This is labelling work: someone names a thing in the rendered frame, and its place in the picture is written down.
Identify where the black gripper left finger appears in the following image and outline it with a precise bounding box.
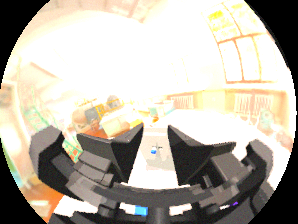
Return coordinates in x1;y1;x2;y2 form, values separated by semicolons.
76;123;144;184

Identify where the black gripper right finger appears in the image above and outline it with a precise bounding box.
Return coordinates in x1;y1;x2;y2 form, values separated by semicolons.
166;124;237;186

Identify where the light blue square mat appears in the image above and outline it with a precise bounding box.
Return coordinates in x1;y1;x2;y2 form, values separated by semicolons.
134;206;148;216

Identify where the beige panel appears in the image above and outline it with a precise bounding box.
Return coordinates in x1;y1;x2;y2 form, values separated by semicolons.
138;125;176;171

